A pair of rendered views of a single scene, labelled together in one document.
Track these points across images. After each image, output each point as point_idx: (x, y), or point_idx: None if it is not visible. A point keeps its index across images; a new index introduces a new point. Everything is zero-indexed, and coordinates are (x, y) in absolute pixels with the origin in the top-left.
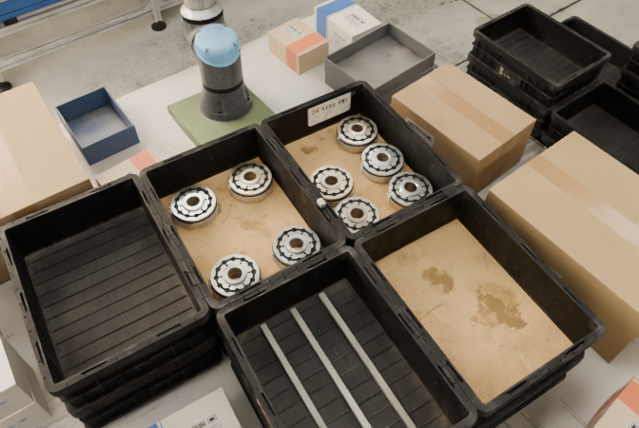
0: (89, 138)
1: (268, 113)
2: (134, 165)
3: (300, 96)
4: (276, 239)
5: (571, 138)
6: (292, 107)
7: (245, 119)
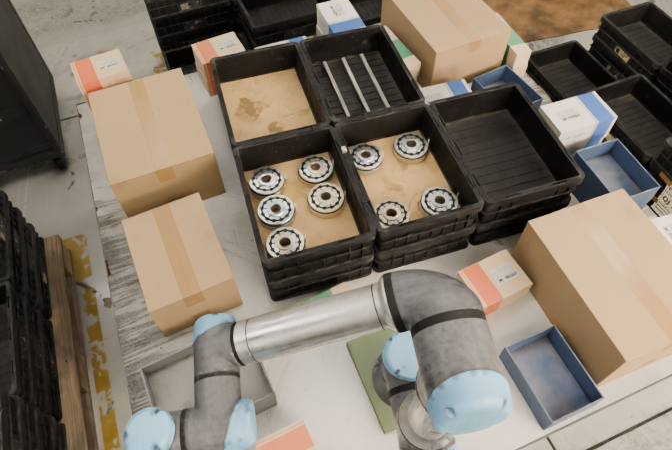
0: (555, 373)
1: (356, 350)
2: (496, 289)
3: (313, 387)
4: (379, 161)
5: (117, 178)
6: (326, 371)
7: (382, 346)
